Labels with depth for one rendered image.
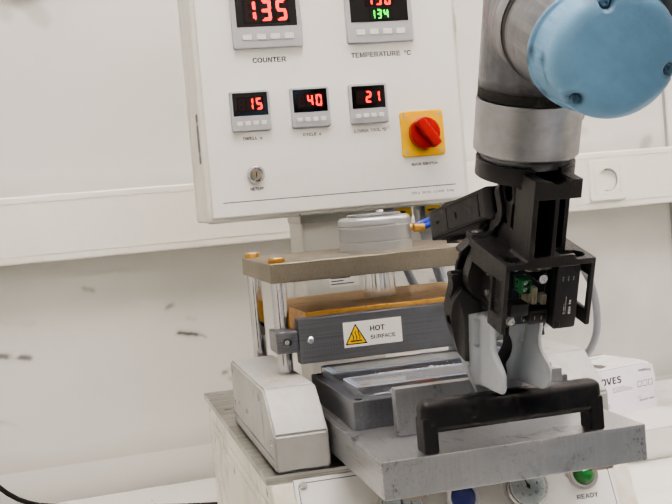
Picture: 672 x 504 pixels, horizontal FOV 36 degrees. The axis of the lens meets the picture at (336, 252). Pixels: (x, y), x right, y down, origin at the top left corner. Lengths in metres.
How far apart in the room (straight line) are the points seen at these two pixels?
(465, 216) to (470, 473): 0.20
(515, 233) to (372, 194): 0.54
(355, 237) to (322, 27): 0.29
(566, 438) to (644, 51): 0.35
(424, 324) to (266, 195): 0.29
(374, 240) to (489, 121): 0.39
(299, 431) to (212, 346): 0.74
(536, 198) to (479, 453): 0.21
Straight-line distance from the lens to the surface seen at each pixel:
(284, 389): 0.97
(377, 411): 0.91
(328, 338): 1.03
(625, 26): 0.60
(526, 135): 0.72
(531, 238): 0.73
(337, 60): 1.28
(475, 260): 0.77
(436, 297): 1.08
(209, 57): 1.25
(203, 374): 1.67
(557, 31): 0.60
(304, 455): 0.95
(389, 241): 1.11
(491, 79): 0.73
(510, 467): 0.83
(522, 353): 0.83
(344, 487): 0.95
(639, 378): 1.73
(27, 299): 1.64
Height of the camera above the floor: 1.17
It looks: 3 degrees down
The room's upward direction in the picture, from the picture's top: 5 degrees counter-clockwise
